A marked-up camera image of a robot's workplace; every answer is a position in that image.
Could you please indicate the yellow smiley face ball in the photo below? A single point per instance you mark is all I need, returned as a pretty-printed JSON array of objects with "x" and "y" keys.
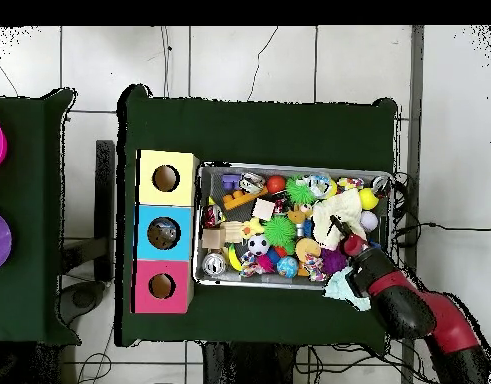
[{"x": 369, "y": 199}]

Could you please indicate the orange red ball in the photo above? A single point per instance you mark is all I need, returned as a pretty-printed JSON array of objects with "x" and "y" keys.
[{"x": 276, "y": 184}]

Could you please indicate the crushed silver can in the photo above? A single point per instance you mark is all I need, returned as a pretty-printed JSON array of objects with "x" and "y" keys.
[{"x": 252, "y": 182}]

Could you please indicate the purple spiky ball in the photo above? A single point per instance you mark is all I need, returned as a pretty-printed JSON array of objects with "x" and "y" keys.
[{"x": 334, "y": 261}]

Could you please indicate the dark green table cloth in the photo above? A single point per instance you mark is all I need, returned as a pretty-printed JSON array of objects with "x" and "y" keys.
[
  {"x": 261, "y": 128},
  {"x": 29, "y": 160}
]

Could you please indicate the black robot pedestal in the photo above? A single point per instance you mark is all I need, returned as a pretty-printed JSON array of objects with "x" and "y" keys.
[{"x": 245, "y": 368}]

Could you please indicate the mint green cloth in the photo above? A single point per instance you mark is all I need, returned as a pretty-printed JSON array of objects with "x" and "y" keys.
[{"x": 341, "y": 288}]

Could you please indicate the clear mesh bin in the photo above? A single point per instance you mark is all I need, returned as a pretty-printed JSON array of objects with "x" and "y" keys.
[{"x": 229, "y": 282}]

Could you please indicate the black and white soccer ball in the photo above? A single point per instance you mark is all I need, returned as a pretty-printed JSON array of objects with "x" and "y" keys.
[{"x": 258, "y": 245}]

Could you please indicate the wooden box with three holes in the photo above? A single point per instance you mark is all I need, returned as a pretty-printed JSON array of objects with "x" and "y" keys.
[{"x": 185, "y": 180}]

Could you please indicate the green spiky ball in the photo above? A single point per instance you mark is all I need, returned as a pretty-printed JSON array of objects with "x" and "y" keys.
[
  {"x": 279, "y": 234},
  {"x": 299, "y": 193}
]

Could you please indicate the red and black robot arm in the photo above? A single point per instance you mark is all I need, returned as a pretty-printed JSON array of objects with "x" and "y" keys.
[{"x": 421, "y": 308}]

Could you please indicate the white baseball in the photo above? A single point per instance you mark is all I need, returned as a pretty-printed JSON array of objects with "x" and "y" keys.
[{"x": 370, "y": 222}]

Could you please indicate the cream yellow cloth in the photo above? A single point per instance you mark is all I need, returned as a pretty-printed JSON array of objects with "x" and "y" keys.
[{"x": 341, "y": 204}]

